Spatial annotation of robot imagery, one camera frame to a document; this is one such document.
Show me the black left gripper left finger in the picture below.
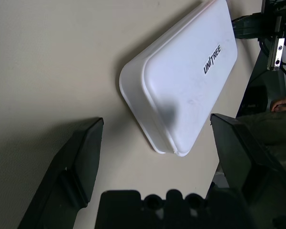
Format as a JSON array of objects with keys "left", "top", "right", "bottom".
[{"left": 17, "top": 116, "right": 104, "bottom": 229}]

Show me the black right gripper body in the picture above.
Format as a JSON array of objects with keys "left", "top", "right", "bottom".
[{"left": 258, "top": 0, "right": 286, "bottom": 72}]

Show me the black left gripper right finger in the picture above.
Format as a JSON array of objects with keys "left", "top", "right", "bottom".
[{"left": 209, "top": 113, "right": 286, "bottom": 229}]

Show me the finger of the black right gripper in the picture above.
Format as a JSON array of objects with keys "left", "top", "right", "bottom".
[{"left": 231, "top": 13, "right": 262, "bottom": 40}]

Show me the white Unitree pencil case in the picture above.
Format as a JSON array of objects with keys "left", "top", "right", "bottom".
[{"left": 119, "top": 0, "right": 238, "bottom": 157}]

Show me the bystander bare hand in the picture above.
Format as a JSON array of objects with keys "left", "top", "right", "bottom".
[{"left": 269, "top": 97, "right": 286, "bottom": 113}]

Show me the person in olive clothing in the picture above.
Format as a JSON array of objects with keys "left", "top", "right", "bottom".
[{"left": 235, "top": 110, "right": 286, "bottom": 153}]

